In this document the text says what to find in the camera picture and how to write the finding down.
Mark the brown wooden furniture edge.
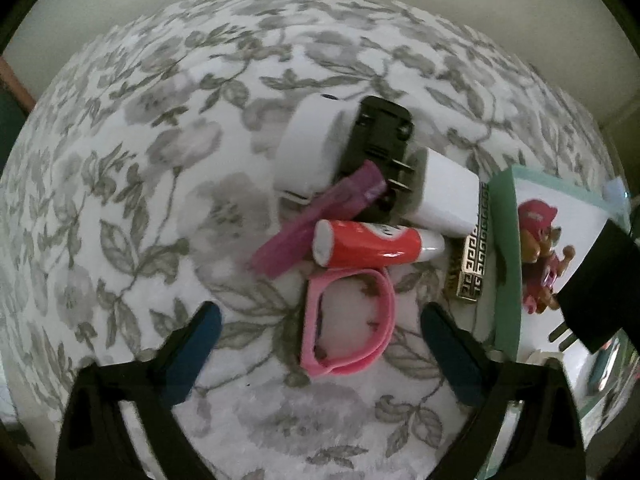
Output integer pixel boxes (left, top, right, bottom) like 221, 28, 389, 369
0, 58, 36, 113

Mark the black plug adapter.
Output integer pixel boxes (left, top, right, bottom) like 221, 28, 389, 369
337, 96, 414, 193

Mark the red cartoon dog figure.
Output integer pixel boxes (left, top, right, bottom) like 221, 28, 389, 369
518, 200, 576, 314

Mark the pink wristband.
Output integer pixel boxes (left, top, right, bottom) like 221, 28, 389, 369
299, 269, 396, 377

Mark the gold patterned lighter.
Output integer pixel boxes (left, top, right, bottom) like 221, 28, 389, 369
445, 183, 489, 304

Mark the grey floral fleece blanket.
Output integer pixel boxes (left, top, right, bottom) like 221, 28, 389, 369
1, 0, 614, 479

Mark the red and white tube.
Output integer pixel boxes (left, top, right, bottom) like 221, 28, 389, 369
311, 220, 446, 269

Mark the mint green storage box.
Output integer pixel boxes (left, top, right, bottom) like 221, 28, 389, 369
488, 166, 634, 440

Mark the magenta translucent lighter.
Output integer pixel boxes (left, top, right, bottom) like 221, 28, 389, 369
250, 160, 387, 280

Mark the white usb charger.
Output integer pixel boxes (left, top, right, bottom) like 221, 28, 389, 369
399, 148, 480, 238

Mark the white round device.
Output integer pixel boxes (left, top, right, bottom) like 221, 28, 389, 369
273, 93, 358, 205

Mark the black power adapter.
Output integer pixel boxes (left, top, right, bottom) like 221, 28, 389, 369
548, 220, 639, 353

